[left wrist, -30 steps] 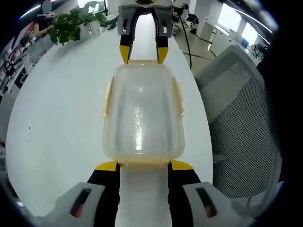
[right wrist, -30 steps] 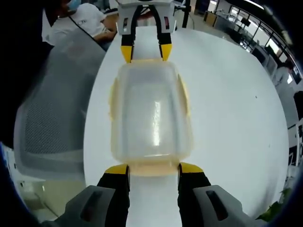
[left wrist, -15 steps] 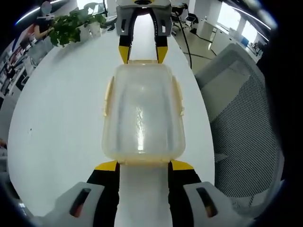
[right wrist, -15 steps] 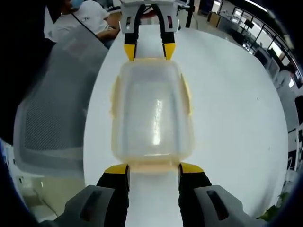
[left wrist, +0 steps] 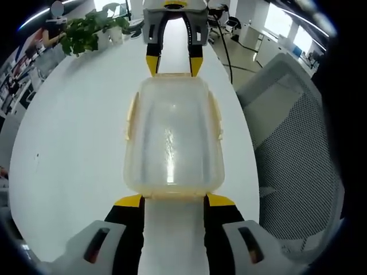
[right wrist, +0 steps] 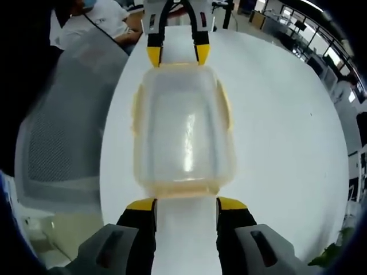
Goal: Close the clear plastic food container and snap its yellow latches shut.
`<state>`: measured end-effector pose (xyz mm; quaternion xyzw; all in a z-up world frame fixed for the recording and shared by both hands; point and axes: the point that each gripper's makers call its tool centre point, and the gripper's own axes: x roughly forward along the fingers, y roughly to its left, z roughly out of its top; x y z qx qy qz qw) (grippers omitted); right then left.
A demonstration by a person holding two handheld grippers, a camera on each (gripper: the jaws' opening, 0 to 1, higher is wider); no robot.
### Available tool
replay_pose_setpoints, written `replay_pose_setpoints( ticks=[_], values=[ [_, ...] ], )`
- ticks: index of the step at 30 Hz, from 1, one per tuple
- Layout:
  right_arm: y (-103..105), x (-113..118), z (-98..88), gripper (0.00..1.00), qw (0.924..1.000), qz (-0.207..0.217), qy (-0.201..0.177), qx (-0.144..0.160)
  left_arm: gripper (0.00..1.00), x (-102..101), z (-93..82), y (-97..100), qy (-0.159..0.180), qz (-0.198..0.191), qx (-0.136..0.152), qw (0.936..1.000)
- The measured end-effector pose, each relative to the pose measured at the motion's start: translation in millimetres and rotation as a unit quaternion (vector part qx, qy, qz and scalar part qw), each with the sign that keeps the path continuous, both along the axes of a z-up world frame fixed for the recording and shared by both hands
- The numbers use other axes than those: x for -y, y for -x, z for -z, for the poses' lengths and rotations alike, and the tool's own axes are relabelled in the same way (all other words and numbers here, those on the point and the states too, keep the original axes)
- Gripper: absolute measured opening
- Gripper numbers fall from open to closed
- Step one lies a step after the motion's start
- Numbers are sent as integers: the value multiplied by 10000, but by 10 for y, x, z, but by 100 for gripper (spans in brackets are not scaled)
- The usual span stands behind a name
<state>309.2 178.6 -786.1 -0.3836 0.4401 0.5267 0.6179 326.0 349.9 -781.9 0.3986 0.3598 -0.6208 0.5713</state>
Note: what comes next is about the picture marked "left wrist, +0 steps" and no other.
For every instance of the white cabinet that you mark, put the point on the white cabinet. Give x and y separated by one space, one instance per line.
255 40

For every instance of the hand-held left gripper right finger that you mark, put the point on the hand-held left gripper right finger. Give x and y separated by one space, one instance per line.
220 226

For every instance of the blue screen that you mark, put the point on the blue screen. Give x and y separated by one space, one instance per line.
296 52

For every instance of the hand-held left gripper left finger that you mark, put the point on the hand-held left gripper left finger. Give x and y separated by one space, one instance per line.
126 229

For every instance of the white mesh office chair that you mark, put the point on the white mesh office chair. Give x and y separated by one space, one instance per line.
298 143

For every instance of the long ceiling light strip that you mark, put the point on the long ceiling light strip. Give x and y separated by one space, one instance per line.
31 19

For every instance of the white plant pot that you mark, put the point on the white plant pot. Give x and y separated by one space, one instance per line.
102 40

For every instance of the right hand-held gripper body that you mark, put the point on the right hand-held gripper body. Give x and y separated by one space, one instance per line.
155 4

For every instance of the black desk stand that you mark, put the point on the black desk stand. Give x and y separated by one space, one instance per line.
137 34

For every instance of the black office chair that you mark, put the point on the black office chair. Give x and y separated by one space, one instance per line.
218 14

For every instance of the clear container with plastic buckles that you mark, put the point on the clear container with plastic buckles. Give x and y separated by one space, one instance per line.
172 137

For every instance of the green potted plant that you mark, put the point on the green potted plant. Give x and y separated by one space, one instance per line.
86 28

